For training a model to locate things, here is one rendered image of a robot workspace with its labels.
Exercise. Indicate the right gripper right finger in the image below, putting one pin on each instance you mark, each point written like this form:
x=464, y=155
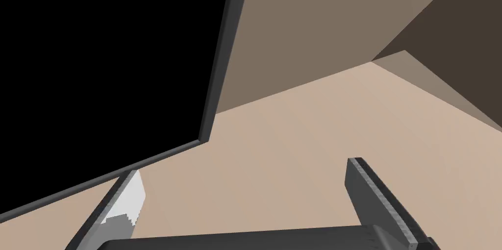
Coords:
x=376, y=199

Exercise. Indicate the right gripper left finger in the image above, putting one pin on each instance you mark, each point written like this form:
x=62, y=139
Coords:
x=123, y=207

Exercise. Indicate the black panel with grey frame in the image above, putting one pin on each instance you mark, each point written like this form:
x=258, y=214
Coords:
x=102, y=73

